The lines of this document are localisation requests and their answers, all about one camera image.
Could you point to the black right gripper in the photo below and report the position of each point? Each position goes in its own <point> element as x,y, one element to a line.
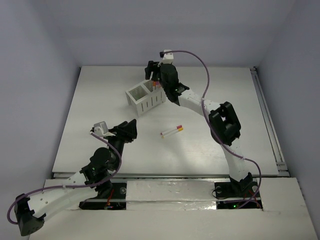
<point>152,66</point>

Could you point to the white slotted stationery organizer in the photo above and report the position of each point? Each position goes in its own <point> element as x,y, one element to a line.
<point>142,99</point>

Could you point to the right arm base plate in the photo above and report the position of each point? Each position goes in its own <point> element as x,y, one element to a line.
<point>225,190</point>

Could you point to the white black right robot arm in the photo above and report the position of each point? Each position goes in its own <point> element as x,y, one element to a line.
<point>221,118</point>

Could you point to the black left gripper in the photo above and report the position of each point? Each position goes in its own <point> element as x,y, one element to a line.
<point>122,132</point>

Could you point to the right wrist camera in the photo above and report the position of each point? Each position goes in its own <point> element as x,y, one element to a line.
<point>166,56</point>

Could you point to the pink capped white marker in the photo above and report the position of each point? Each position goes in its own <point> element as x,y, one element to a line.
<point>171,130</point>

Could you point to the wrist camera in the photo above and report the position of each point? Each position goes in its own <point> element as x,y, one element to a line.
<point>100,129</point>
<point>166,56</point>

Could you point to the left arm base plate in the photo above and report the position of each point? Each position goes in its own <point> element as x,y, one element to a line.
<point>115,200</point>

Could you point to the yellow capped white marker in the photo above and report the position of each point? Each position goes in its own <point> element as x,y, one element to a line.
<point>172,132</point>

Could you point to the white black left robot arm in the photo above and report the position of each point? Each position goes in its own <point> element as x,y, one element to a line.
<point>33,209</point>

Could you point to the white foam front board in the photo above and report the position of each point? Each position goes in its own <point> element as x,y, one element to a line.
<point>283,216</point>

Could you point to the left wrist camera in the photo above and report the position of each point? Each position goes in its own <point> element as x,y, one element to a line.
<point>100,129</point>

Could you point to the aluminium side rail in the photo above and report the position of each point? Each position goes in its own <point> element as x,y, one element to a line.
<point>275,145</point>

